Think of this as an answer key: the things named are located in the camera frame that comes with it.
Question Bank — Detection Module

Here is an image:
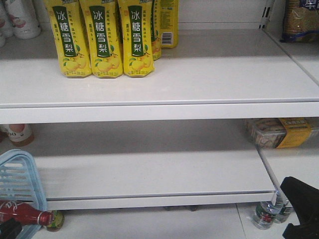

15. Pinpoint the yellow pear carton rear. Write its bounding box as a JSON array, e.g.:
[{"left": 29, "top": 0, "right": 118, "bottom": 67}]
[
  {"left": 159, "top": 0, "right": 179, "bottom": 48},
  {"left": 151, "top": 0, "right": 161, "bottom": 61}
]

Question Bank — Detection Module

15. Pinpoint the white peach drink bottle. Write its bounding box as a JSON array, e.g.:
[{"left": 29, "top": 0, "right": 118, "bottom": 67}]
[{"left": 4, "top": 0, "right": 41, "bottom": 39}]

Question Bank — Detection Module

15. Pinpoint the green lidded jar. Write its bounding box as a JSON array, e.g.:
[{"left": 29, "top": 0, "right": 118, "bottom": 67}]
[{"left": 46, "top": 210, "right": 64, "bottom": 232}]

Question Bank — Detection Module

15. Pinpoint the white store shelf unit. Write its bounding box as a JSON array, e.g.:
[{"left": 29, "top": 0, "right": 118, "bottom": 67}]
[{"left": 0, "top": 0, "right": 319, "bottom": 239}]

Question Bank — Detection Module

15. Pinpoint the clear cookie tray yellow band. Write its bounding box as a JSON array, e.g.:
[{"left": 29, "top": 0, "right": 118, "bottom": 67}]
[{"left": 244, "top": 117, "right": 319, "bottom": 148}]

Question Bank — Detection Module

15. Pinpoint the orange C100 juice bottle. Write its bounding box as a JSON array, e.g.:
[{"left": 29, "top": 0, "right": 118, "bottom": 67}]
[{"left": 7, "top": 124, "right": 34, "bottom": 147}]

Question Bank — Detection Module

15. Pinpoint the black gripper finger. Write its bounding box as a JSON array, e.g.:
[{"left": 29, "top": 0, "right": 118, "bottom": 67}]
[
  {"left": 281, "top": 176, "right": 319, "bottom": 239},
  {"left": 0, "top": 218, "right": 22, "bottom": 239}
]

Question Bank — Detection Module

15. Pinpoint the red aluminium coke bottle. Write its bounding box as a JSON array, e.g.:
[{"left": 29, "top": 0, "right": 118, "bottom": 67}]
[{"left": 0, "top": 200, "right": 54, "bottom": 226}]

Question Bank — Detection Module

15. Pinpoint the clear water bottle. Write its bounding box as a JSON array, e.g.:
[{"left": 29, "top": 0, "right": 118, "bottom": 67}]
[
  {"left": 274, "top": 202, "right": 294, "bottom": 224},
  {"left": 252, "top": 201, "right": 283, "bottom": 230}
]

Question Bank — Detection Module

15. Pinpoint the yellow pear drink carton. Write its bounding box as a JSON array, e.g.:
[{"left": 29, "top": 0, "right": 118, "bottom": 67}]
[
  {"left": 44, "top": 0, "right": 92, "bottom": 78},
  {"left": 80, "top": 0, "right": 123, "bottom": 79},
  {"left": 118, "top": 0, "right": 155, "bottom": 78}
]

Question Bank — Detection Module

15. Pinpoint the brown grain snack bag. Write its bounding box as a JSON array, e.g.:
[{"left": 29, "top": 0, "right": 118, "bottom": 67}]
[{"left": 281, "top": 0, "right": 319, "bottom": 43}]

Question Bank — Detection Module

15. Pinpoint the light blue plastic basket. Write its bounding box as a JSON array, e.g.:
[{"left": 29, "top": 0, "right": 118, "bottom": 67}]
[{"left": 0, "top": 148, "right": 48, "bottom": 239}]

